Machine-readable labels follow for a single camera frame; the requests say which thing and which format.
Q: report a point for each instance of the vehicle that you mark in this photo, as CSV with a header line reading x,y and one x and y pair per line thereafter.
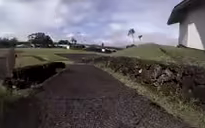
x,y
107,50

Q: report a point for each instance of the tuft of tall grass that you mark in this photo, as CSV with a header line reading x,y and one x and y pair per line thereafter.
x,y
0,95

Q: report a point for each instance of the dry grass strip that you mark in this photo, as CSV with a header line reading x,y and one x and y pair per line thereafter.
x,y
150,91

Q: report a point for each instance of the large dark tree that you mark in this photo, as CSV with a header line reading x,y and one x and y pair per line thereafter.
x,y
40,39

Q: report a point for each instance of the green grass slope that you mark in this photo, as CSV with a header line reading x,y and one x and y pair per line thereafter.
x,y
150,51

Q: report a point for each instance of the flat green lawn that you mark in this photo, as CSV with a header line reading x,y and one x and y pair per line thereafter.
x,y
40,55

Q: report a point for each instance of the tall palm tree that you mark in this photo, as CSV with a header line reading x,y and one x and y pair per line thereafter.
x,y
131,34

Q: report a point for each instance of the dark rock wall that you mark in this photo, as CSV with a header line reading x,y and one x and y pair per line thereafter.
x,y
163,75

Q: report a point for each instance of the dark low hedge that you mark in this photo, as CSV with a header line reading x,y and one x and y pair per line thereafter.
x,y
36,72

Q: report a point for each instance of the white building with dark roof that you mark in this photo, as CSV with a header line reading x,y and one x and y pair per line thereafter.
x,y
196,28

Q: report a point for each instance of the small palm tree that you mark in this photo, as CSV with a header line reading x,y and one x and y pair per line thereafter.
x,y
140,37

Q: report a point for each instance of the low white building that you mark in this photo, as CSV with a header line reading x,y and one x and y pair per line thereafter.
x,y
64,46

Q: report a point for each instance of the dark asphalt path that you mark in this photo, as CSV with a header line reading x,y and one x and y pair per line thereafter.
x,y
86,100

